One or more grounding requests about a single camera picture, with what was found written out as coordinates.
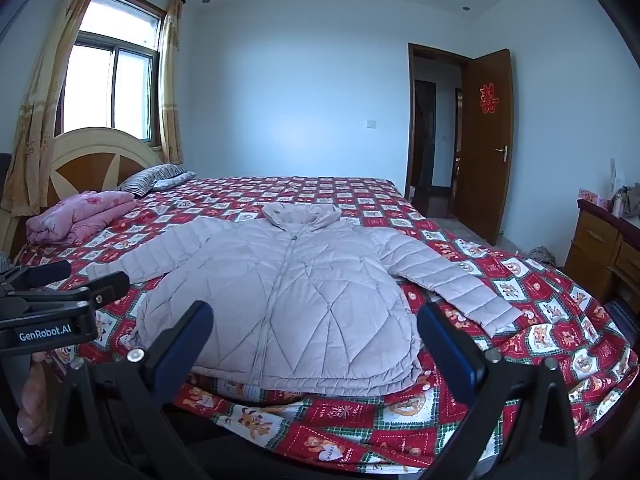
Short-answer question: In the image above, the wooden bed headboard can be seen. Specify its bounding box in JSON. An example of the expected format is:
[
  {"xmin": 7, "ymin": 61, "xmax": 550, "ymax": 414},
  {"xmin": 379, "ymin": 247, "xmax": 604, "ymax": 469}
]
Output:
[{"xmin": 10, "ymin": 127, "xmax": 164, "ymax": 257}]

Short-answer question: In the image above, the red checkered printed bedspread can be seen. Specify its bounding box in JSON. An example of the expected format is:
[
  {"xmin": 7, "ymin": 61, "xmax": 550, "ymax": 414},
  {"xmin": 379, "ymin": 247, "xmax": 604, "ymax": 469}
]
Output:
[{"xmin": 10, "ymin": 176, "xmax": 639, "ymax": 477}]

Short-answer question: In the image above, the narrow yellow patterned curtain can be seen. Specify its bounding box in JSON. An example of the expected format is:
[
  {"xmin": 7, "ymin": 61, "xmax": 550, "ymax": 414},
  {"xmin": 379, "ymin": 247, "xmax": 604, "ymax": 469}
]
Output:
[{"xmin": 158, "ymin": 0, "xmax": 185, "ymax": 166}]

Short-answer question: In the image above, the pink folded quilt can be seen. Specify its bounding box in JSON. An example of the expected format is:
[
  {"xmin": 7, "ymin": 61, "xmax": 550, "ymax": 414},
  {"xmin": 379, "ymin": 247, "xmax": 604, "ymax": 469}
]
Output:
[{"xmin": 26, "ymin": 190, "xmax": 139, "ymax": 247}]

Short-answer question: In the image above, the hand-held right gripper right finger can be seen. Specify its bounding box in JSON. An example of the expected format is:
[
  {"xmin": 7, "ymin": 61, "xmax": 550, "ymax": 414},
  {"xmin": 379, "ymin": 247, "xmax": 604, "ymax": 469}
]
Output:
[{"xmin": 416, "ymin": 302, "xmax": 582, "ymax": 480}]

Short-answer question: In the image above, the window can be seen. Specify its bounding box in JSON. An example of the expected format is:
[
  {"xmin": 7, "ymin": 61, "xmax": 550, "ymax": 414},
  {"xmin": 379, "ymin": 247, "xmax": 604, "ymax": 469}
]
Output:
[{"xmin": 61, "ymin": 0, "xmax": 167, "ymax": 150}]

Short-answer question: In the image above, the white plastic bag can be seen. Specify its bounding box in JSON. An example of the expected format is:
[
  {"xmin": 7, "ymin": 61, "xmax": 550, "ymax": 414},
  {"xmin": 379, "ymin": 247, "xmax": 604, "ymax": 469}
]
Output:
[{"xmin": 606, "ymin": 157, "xmax": 627, "ymax": 197}]

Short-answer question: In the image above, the person's left hand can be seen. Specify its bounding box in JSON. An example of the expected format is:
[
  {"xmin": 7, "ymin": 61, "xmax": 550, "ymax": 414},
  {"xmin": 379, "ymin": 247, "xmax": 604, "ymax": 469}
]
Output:
[{"xmin": 17, "ymin": 351, "xmax": 54, "ymax": 447}]

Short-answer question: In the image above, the light patterned pillow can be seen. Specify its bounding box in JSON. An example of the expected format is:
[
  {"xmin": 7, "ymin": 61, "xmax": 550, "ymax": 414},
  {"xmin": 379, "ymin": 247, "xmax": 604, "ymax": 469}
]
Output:
[{"xmin": 151, "ymin": 171, "xmax": 199, "ymax": 192}]

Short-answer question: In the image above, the pink box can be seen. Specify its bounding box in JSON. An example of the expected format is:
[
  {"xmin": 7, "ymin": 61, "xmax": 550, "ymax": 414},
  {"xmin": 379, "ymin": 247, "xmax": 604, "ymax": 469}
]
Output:
[{"xmin": 577, "ymin": 187, "xmax": 609, "ymax": 212}]

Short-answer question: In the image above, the dark cloth bundle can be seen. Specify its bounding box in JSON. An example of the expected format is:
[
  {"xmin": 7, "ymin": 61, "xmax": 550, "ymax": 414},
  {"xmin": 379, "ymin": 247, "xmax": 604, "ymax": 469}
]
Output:
[{"xmin": 527, "ymin": 245, "xmax": 557, "ymax": 269}]

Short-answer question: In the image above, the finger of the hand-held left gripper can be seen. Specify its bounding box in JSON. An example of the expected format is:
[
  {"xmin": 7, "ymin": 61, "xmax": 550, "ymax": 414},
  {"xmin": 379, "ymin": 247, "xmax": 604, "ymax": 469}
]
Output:
[
  {"xmin": 0, "ymin": 259, "xmax": 73, "ymax": 293},
  {"xmin": 15, "ymin": 270, "xmax": 132, "ymax": 312}
]

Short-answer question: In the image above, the dark striped pillow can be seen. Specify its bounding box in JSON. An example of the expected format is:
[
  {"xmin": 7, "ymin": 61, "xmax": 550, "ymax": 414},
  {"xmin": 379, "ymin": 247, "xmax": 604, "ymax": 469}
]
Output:
[{"xmin": 122, "ymin": 163, "xmax": 187, "ymax": 197}]

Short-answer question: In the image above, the pale pink quilted down jacket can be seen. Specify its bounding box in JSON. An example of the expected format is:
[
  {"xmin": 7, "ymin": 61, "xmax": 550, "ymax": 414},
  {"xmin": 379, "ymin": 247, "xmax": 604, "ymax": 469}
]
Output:
[{"xmin": 87, "ymin": 202, "xmax": 525, "ymax": 395}]

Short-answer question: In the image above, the wide yellow patterned curtain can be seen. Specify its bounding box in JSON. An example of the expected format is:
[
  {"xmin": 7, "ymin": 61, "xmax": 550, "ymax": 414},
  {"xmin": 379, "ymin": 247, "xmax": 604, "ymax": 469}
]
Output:
[{"xmin": 0, "ymin": 0, "xmax": 112, "ymax": 219}]

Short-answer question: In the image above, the red paper door decoration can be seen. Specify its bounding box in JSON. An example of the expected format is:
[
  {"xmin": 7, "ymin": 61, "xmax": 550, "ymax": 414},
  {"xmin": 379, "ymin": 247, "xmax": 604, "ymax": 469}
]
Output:
[{"xmin": 478, "ymin": 80, "xmax": 501, "ymax": 115}]

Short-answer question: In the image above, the brown door frame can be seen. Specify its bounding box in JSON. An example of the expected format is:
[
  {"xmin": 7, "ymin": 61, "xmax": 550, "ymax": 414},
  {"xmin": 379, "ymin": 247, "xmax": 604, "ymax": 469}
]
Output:
[{"xmin": 406, "ymin": 42, "xmax": 474, "ymax": 221}]

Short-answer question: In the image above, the brown wooden door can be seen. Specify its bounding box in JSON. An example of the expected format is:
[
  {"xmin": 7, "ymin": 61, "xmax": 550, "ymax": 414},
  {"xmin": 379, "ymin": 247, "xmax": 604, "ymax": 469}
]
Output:
[{"xmin": 458, "ymin": 48, "xmax": 516, "ymax": 247}]

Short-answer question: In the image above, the brown wooden dresser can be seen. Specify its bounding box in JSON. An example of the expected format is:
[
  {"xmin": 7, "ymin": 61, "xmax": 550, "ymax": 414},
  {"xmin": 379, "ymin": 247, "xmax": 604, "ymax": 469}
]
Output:
[{"xmin": 561, "ymin": 198, "xmax": 640, "ymax": 313}]

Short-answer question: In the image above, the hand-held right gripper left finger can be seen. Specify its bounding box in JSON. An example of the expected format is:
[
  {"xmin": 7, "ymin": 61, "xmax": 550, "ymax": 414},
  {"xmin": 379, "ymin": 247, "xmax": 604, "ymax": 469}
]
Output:
[{"xmin": 47, "ymin": 300, "xmax": 215, "ymax": 480}]

